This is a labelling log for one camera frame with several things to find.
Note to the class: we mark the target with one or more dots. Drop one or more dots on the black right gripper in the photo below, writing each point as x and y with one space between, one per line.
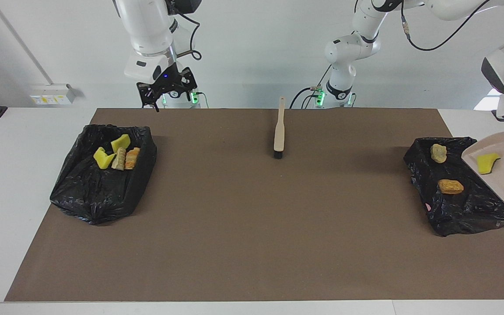
169 81

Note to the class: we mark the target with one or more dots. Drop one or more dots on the yellow green sponge piece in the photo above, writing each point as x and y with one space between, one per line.
102 159
121 143

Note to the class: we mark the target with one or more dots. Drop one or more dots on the striped orange croissant toy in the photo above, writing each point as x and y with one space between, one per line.
133 158

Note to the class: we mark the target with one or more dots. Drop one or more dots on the pale chip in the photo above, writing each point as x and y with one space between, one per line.
120 161
438 153

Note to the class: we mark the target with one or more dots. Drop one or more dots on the beige hand brush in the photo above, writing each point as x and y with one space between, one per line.
280 131

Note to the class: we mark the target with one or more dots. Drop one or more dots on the brown bread roll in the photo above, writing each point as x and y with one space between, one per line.
450 187

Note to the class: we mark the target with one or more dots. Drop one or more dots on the small green yellow sponge wedge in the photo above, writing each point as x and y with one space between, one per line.
487 162

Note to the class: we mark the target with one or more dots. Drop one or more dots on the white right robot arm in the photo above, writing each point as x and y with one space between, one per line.
147 35

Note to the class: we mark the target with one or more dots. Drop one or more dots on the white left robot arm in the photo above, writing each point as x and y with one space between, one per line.
357 48

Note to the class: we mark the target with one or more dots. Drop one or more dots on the black bagged bin pink patch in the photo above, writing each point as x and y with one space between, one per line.
457 205

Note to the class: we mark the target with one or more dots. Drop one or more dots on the brown table mat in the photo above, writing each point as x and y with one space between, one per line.
252 271

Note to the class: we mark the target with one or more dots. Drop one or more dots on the white wall socket box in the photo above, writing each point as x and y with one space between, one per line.
50 94

